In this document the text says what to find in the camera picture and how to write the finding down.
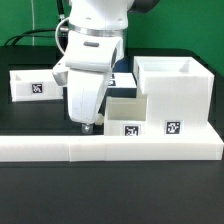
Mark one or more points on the white drawer box with tag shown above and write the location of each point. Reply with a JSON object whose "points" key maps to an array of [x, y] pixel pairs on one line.
{"points": [[123, 117]]}

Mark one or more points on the white drawer cabinet frame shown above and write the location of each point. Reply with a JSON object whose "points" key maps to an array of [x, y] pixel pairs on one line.
{"points": [[178, 93]]}

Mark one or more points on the white L-shaped obstacle wall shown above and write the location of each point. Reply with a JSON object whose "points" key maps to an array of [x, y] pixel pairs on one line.
{"points": [[108, 148]]}

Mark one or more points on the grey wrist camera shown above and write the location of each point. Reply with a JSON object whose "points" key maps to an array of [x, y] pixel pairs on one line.
{"points": [[60, 73]]}

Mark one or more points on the white base tag plate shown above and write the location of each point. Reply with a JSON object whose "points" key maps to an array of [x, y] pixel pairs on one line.
{"points": [[122, 80]]}

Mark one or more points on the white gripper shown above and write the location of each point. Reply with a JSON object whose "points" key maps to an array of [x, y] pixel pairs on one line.
{"points": [[90, 61]]}

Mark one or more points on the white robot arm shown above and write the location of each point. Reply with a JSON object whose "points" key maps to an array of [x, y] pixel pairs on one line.
{"points": [[105, 18]]}

